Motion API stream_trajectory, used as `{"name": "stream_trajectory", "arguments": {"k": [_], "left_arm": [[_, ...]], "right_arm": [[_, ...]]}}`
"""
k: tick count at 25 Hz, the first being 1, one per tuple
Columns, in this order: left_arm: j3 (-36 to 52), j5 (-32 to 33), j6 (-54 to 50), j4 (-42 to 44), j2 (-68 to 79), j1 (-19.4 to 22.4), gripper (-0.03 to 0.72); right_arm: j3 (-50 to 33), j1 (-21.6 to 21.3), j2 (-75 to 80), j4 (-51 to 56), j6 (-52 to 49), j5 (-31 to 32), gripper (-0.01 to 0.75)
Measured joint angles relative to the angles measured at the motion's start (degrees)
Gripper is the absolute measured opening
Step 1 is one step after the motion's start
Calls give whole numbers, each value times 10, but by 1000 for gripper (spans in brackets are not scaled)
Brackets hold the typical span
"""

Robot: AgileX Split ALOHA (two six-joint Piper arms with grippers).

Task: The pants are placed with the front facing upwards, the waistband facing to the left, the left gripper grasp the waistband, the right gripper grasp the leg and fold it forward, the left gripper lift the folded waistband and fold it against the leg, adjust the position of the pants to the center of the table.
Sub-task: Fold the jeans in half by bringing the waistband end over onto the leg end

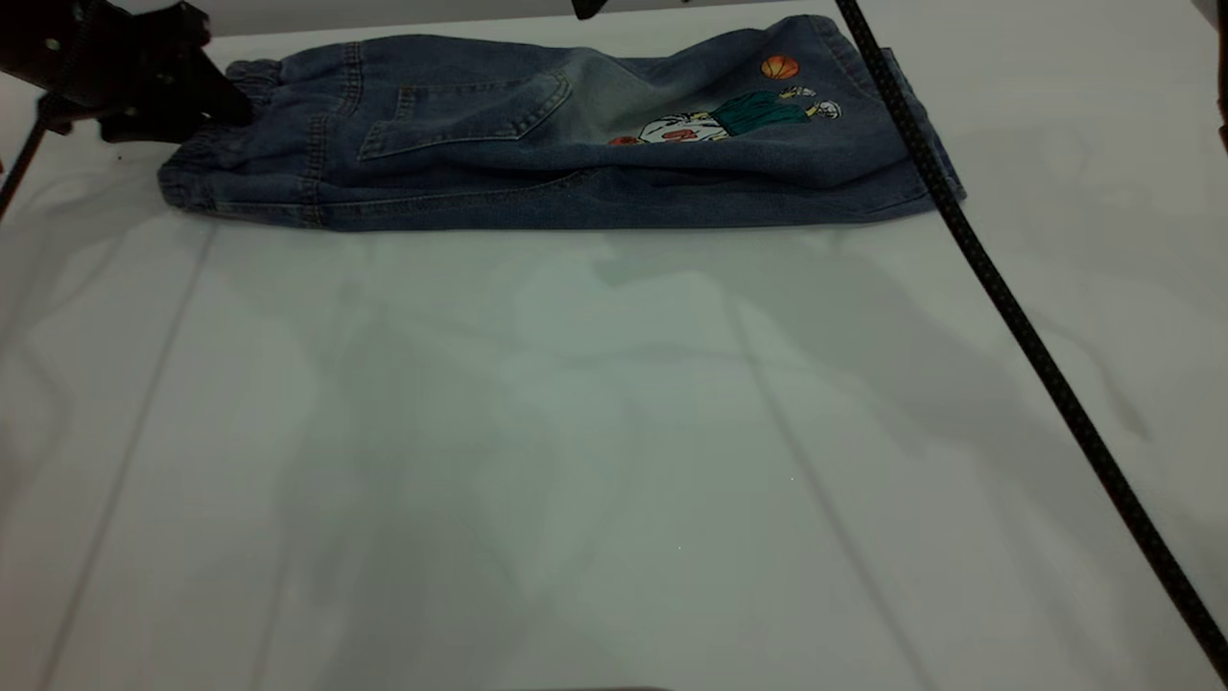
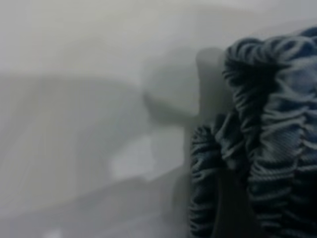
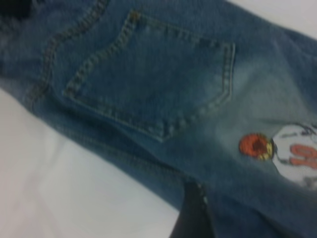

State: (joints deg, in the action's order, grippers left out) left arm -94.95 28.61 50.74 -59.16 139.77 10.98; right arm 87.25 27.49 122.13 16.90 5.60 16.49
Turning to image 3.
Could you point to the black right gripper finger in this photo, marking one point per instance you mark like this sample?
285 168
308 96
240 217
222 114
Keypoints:
194 218

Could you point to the blue denim jeans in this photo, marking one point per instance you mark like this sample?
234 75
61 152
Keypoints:
148 74

